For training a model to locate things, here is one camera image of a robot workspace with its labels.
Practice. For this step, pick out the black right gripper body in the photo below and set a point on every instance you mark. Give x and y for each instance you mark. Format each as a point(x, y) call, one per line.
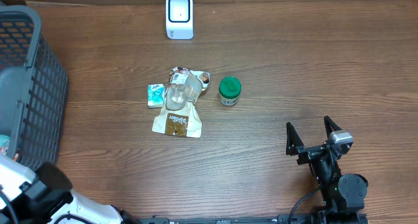
point(307, 153)

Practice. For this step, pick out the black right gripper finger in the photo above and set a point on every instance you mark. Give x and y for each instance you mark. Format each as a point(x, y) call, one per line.
point(294, 142)
point(330, 126)

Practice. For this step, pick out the green lid seasoning jar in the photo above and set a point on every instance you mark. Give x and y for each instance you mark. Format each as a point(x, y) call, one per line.
point(229, 90)

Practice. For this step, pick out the brown white snack pouch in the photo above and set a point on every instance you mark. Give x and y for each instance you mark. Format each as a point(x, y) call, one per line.
point(178, 116)

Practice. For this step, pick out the teal white tissue pack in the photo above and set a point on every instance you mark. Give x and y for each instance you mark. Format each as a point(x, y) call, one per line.
point(155, 95)

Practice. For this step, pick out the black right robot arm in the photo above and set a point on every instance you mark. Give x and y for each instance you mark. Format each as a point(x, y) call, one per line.
point(343, 194)

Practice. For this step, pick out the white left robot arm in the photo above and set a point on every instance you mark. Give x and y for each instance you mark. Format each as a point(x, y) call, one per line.
point(46, 196)

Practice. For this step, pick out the white barcode scanner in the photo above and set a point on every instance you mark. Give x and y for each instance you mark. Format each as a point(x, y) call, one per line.
point(179, 19)

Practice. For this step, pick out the grey plastic mesh basket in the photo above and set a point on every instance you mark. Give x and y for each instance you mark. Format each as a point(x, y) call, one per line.
point(34, 89)

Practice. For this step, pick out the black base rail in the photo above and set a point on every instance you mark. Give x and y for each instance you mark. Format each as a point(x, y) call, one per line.
point(215, 220)

